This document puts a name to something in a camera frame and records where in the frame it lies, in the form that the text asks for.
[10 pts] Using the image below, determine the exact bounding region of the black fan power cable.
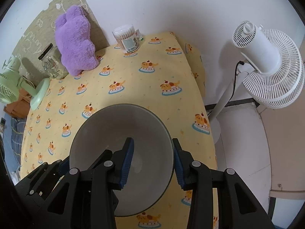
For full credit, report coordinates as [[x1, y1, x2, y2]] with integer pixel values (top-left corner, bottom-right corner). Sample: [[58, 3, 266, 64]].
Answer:
[[228, 60, 245, 106]]

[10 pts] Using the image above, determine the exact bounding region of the green patterned wall cloth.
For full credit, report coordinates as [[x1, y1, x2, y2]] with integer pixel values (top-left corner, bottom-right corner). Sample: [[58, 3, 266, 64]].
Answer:
[[12, 0, 110, 85]]

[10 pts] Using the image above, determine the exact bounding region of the green desk fan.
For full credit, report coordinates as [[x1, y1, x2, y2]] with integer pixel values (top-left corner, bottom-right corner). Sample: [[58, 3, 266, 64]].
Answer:
[[0, 56, 50, 110]]

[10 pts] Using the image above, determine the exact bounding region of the beige door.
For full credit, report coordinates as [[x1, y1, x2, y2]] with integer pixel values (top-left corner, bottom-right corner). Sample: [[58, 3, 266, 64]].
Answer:
[[257, 90, 304, 200]]

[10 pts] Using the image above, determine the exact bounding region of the cotton swab container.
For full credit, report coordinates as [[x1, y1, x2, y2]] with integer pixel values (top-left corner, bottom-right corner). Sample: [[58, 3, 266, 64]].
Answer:
[[112, 24, 143, 53]]

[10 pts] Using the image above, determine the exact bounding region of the white standing fan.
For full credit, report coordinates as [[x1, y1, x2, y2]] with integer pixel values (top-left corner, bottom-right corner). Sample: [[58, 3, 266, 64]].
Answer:
[[208, 21, 304, 142]]

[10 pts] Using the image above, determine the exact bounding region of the large green-floral bowl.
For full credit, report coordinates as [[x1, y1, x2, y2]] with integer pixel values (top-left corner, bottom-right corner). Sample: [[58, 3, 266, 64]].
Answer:
[[69, 104, 174, 217]]

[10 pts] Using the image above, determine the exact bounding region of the yellow cartoon tablecloth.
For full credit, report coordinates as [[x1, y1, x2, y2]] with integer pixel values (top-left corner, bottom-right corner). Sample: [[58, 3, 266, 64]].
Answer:
[[20, 31, 219, 229]]

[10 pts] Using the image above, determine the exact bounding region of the purple plush toy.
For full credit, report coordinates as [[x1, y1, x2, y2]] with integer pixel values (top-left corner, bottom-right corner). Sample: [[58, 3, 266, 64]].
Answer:
[[55, 5, 99, 76]]

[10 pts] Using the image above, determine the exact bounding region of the glass jar black lid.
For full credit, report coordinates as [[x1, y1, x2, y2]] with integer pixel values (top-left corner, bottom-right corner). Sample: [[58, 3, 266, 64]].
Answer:
[[38, 43, 68, 80]]

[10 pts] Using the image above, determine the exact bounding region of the grey plaid blanket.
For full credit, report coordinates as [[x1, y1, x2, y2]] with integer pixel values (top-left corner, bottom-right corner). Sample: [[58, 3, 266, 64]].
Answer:
[[11, 117, 26, 166]]

